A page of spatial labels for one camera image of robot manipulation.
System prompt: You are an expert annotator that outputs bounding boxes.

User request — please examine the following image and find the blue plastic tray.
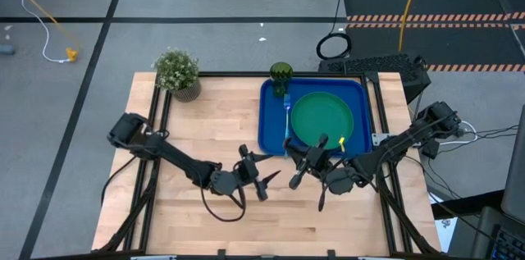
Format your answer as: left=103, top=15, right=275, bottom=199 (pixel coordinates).
left=258, top=78, right=373, bottom=158

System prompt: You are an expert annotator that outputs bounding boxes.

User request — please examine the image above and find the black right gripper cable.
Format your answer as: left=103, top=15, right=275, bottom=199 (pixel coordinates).
left=317, top=184, right=330, bottom=213

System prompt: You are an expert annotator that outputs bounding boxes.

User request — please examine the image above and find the white printed paper sheet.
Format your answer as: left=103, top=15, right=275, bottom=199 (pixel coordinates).
left=433, top=217, right=457, bottom=253

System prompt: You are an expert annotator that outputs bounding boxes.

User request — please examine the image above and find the orange extension cable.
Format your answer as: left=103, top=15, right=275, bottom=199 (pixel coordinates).
left=0, top=0, right=81, bottom=63

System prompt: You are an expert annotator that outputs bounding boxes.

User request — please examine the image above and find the plant in striped pot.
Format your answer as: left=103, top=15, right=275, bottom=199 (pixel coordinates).
left=152, top=48, right=203, bottom=103

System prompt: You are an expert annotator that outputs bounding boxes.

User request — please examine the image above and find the white floor cable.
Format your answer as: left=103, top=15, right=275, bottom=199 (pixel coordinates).
left=15, top=0, right=71, bottom=64

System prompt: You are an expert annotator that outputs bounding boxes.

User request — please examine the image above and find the black hazard striped floor mat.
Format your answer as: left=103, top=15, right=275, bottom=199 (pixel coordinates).
left=342, top=0, right=525, bottom=73

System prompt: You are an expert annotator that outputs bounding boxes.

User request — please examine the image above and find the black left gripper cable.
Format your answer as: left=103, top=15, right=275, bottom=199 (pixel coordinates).
left=200, top=161, right=247, bottom=223

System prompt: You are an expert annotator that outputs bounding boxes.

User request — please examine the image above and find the green plastic plate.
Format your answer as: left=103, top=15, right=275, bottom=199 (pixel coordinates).
left=290, top=91, right=355, bottom=151

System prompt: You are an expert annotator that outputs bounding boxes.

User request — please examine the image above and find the black coiled cable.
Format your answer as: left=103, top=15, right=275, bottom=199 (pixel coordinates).
left=315, top=0, right=353, bottom=61

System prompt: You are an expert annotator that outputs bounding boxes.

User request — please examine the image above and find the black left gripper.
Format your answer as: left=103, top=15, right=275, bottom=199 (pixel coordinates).
left=233, top=144, right=283, bottom=203

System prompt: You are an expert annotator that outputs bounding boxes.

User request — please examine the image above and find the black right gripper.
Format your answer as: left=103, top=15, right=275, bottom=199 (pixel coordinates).
left=282, top=132, right=334, bottom=191

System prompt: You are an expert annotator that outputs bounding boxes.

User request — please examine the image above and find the yellow hanging cable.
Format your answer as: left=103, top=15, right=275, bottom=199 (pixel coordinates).
left=398, top=0, right=424, bottom=53

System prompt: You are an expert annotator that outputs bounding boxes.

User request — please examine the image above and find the black perforated box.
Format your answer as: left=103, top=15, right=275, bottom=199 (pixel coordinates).
left=318, top=52, right=432, bottom=105

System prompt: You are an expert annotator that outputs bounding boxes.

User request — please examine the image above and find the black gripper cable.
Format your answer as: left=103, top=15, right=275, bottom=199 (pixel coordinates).
left=317, top=184, right=330, bottom=213
left=200, top=161, right=247, bottom=223

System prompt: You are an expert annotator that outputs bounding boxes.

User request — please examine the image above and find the black left arm base cable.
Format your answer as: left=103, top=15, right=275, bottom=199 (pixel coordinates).
left=101, top=155, right=139, bottom=208

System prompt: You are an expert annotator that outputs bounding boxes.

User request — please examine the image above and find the dark computer monitor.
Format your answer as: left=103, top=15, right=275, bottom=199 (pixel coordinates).
left=500, top=103, right=525, bottom=225

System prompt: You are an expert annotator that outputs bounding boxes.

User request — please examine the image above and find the black aluminium table frame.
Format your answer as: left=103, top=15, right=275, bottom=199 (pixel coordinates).
left=98, top=70, right=442, bottom=260

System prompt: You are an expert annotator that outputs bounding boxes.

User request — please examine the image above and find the white cable at arm base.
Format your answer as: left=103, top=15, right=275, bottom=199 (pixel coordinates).
left=439, top=120, right=479, bottom=147

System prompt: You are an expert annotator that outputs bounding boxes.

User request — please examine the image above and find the black keyboard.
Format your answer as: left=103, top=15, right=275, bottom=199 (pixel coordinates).
left=490, top=226, right=525, bottom=260

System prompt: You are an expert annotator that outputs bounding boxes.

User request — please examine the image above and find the green faceted plastic cup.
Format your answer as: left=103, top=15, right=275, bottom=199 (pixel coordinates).
left=269, top=62, right=294, bottom=98

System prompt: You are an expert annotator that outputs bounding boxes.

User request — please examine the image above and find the black desk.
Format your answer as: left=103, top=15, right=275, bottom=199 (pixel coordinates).
left=430, top=189, right=525, bottom=260

